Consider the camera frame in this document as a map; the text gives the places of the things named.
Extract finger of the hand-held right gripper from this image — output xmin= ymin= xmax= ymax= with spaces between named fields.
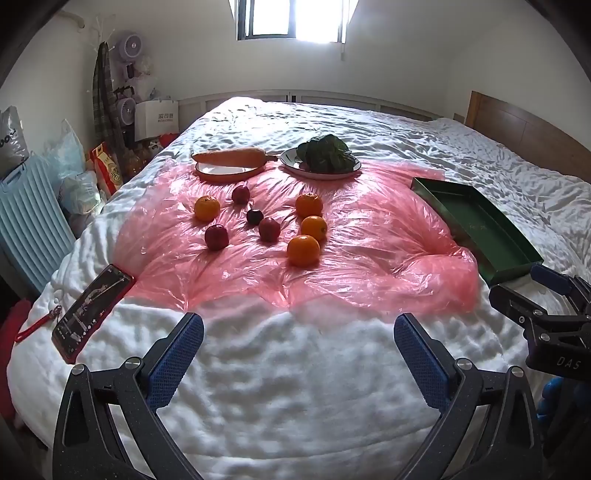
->
xmin=489 ymin=285 xmax=555 ymax=328
xmin=531 ymin=264 xmax=591 ymax=319

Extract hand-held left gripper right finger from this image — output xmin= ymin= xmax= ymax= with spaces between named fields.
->
xmin=393 ymin=312 xmax=543 ymax=480

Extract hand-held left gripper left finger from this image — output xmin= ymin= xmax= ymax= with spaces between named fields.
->
xmin=52 ymin=312 xmax=206 ymax=480

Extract green metal tray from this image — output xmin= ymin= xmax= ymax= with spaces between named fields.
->
xmin=410 ymin=176 xmax=544 ymax=286

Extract orange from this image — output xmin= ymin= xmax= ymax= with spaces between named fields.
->
xmin=194 ymin=196 xmax=221 ymax=223
xmin=300 ymin=215 xmax=328 ymax=242
xmin=287 ymin=234 xmax=321 ymax=268
xmin=295 ymin=193 xmax=323 ymax=219

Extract person's right hand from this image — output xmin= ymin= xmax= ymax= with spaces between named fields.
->
xmin=538 ymin=376 xmax=591 ymax=418

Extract smartphone in red case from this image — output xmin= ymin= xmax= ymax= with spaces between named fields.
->
xmin=52 ymin=264 xmax=136 ymax=365

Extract pink plastic sheet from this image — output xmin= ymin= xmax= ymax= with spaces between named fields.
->
xmin=113 ymin=161 xmax=481 ymax=312

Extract wooden headboard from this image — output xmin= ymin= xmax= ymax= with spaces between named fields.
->
xmin=464 ymin=90 xmax=591 ymax=185

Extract red cloth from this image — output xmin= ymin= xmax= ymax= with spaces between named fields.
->
xmin=0 ymin=300 xmax=33 ymax=416

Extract orange-rimmed plate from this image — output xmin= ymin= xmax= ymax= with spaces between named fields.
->
xmin=194 ymin=161 xmax=269 ymax=183

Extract clear plastic bag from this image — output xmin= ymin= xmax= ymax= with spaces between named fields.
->
xmin=60 ymin=171 xmax=105 ymax=217

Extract red and yellow food bag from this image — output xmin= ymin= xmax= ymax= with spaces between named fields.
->
xmin=88 ymin=143 xmax=123 ymax=197

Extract light blue ribbed suitcase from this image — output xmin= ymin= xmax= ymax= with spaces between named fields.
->
xmin=0 ymin=154 xmax=77 ymax=296

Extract carrot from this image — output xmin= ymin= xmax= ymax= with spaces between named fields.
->
xmin=191 ymin=147 xmax=279 ymax=168

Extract white dark-rimmed plate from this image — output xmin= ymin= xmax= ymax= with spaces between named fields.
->
xmin=279 ymin=147 xmax=362 ymax=181

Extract dark leafy greens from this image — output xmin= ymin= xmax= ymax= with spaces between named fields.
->
xmin=295 ymin=134 xmax=356 ymax=174

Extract light blue plastic bag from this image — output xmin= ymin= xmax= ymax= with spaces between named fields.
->
xmin=44 ymin=120 xmax=88 ymax=185

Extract white paper bag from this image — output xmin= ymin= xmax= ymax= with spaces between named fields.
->
xmin=134 ymin=98 xmax=180 ymax=141

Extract small purple fan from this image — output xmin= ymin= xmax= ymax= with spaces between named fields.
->
xmin=115 ymin=97 xmax=137 ymax=126
xmin=115 ymin=30 xmax=144 ymax=62

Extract plaid scarf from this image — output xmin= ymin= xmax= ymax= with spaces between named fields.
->
xmin=92 ymin=41 xmax=126 ymax=155

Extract grey printed bag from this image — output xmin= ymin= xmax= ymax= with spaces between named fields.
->
xmin=0 ymin=106 xmax=31 ymax=178

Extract white coat rack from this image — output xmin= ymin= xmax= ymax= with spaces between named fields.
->
xmin=83 ymin=13 xmax=117 ymax=51

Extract window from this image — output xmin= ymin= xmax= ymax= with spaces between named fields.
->
xmin=228 ymin=0 xmax=361 ymax=44

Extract red lanyard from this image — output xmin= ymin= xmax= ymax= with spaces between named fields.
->
xmin=14 ymin=305 xmax=63 ymax=344

